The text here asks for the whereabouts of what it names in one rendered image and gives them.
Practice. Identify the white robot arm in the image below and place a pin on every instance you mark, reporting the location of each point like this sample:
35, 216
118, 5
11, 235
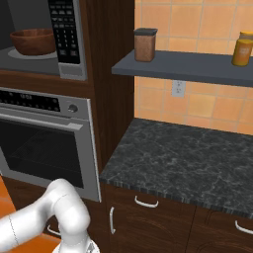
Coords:
66, 210

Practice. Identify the oven door with window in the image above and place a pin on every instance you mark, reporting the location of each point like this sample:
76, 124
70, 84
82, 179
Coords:
89, 158

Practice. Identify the silver microwave oven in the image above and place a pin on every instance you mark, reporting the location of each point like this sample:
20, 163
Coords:
70, 39

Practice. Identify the dark wood cupboard door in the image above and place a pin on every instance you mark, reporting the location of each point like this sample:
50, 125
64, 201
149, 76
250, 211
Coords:
217, 235
154, 230

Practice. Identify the brown wooden bowl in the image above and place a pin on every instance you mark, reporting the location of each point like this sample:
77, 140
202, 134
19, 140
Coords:
33, 41

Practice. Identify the grey microwave turntable plate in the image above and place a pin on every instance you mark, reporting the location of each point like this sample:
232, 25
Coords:
19, 55

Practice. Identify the dark wood tall cabinet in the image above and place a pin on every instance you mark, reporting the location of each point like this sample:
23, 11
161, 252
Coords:
110, 82

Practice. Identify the silver oven knob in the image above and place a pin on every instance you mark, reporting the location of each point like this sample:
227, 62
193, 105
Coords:
72, 108

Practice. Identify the brown jar with black lid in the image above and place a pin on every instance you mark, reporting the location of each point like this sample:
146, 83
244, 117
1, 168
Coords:
144, 47

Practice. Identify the yellow orange bottle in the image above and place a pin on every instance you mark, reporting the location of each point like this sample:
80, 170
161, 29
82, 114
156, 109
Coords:
242, 52

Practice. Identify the white wall outlet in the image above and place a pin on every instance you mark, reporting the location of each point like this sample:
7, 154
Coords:
178, 89

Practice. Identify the silver wall oven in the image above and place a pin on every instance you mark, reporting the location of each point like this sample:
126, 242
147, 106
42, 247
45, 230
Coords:
49, 103

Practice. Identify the grey wall shelf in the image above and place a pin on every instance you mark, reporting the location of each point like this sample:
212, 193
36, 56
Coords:
184, 67

